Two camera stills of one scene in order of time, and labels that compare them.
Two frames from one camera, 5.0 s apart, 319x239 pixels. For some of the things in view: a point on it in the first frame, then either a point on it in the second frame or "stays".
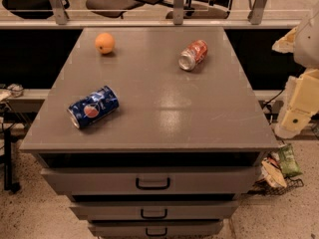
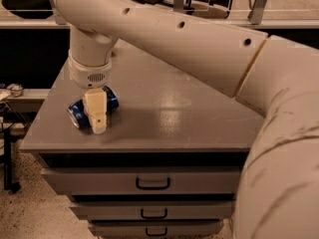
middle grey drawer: x=154 y=210 stays
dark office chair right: x=201 y=1 stays
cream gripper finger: x=302 y=102 to x=93 y=78
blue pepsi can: x=94 y=107 stays
